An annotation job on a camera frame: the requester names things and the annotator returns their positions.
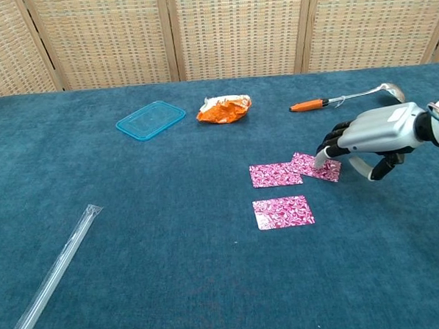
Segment white card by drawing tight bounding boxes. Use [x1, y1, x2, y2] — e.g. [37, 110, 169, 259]
[251, 194, 316, 232]

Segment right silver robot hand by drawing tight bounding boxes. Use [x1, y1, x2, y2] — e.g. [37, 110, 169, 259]
[312, 101, 433, 185]

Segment crumpled orange snack bag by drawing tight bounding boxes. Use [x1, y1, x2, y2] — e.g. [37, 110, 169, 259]
[195, 93, 254, 126]

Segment blue transparent plastic lid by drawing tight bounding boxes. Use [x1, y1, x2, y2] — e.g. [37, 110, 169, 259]
[114, 99, 189, 144]

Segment clear wrapped drinking straw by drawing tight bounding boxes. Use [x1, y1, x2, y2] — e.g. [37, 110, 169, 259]
[0, 202, 110, 329]

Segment woven bamboo folding screen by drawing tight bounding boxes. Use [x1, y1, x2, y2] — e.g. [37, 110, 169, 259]
[0, 0, 439, 99]

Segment steel ladle with orange handle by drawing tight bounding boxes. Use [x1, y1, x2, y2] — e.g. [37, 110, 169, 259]
[287, 81, 407, 114]

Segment blue carpet table cover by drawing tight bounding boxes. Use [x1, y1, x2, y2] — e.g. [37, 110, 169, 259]
[0, 63, 439, 329]

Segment pink patterned card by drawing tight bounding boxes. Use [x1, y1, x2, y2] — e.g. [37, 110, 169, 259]
[289, 149, 343, 185]

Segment pink patterned packet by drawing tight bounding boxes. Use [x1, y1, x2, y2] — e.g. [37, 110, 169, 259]
[249, 161, 304, 189]

